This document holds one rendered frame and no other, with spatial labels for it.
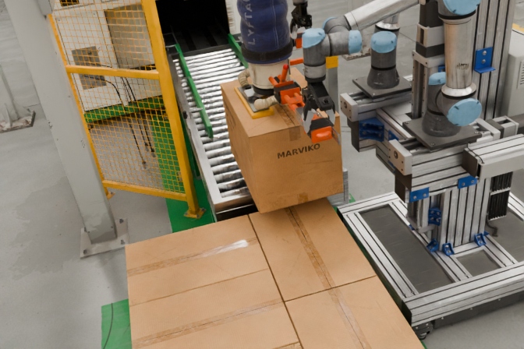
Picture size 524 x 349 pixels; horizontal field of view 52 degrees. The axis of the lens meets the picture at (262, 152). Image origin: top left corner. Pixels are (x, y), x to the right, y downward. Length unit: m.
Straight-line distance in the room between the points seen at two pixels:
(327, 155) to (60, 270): 1.88
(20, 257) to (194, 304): 1.75
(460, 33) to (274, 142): 0.84
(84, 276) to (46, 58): 1.28
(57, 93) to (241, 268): 1.41
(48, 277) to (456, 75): 2.56
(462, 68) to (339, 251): 0.93
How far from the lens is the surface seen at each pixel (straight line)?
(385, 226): 3.03
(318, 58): 1.79
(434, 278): 2.76
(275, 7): 2.25
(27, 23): 2.96
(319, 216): 2.57
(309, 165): 2.34
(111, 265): 3.40
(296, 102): 2.09
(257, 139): 2.20
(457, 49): 1.93
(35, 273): 3.58
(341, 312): 2.14
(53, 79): 3.04
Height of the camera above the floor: 2.15
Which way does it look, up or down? 31 degrees down
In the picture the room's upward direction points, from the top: 7 degrees counter-clockwise
